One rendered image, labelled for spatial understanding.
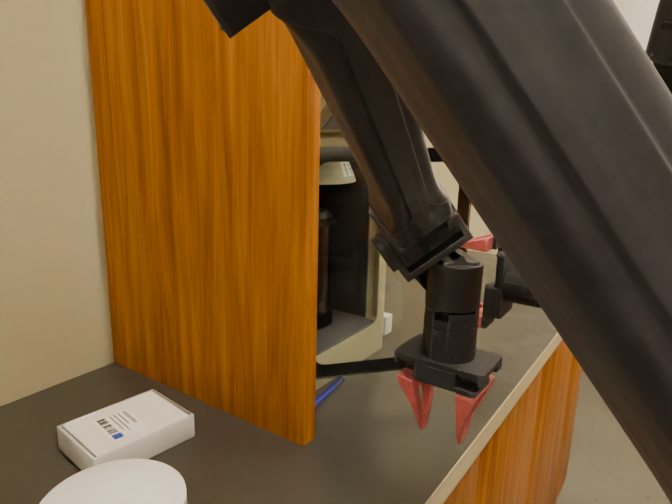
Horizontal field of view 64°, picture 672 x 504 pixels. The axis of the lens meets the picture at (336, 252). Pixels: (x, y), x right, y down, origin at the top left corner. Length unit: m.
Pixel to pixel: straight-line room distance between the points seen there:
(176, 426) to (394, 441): 0.34
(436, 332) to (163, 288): 0.57
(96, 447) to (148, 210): 0.39
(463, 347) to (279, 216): 0.34
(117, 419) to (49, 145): 0.50
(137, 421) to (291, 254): 0.35
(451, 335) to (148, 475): 0.33
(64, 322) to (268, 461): 0.51
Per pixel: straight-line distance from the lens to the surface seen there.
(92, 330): 1.20
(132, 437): 0.87
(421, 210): 0.47
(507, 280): 0.83
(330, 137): 0.94
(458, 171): 0.16
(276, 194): 0.78
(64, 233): 1.12
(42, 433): 1.01
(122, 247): 1.08
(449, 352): 0.58
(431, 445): 0.91
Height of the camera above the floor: 1.43
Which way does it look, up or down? 14 degrees down
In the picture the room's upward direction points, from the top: 1 degrees clockwise
